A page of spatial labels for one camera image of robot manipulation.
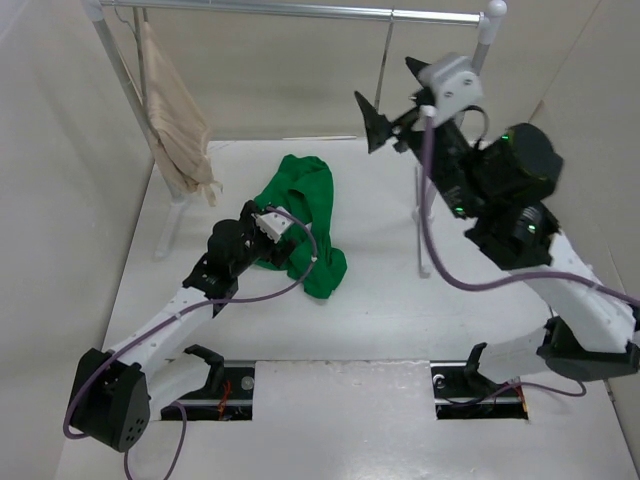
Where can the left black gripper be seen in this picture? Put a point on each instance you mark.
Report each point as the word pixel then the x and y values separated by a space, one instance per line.
pixel 272 255

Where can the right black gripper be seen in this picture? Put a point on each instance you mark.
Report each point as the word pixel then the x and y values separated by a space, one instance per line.
pixel 379 128

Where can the grey clothes hanger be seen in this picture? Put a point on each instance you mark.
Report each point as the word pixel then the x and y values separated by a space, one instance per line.
pixel 384 58

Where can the green t shirt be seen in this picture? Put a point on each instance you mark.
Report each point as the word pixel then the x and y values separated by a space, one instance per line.
pixel 304 187

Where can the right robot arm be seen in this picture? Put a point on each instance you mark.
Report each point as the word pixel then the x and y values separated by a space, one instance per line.
pixel 503 187

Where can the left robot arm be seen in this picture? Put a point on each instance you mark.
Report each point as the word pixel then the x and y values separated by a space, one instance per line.
pixel 116 393

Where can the metal clothes rack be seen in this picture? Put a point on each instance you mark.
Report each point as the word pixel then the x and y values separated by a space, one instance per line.
pixel 487 22

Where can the beige hanging garment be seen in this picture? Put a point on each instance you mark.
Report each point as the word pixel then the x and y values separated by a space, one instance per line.
pixel 180 133

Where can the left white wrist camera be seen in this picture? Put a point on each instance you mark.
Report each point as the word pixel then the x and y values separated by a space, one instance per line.
pixel 274 223

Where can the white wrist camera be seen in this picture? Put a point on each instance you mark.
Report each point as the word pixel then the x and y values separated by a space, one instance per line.
pixel 274 223
pixel 454 86

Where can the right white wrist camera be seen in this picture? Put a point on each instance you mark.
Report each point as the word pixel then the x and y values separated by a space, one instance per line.
pixel 454 86

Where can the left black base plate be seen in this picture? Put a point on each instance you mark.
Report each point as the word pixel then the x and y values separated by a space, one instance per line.
pixel 225 400

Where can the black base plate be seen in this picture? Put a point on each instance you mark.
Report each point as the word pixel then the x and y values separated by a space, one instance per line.
pixel 225 400
pixel 462 396

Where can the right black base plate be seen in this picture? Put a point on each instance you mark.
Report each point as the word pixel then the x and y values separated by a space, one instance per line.
pixel 462 396

